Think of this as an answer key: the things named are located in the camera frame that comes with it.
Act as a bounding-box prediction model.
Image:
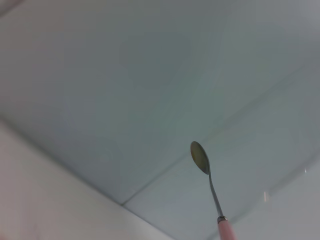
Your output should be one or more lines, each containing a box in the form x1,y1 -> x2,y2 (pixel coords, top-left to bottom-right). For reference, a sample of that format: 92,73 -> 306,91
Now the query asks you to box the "pink handled metal spoon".
189,140 -> 239,240

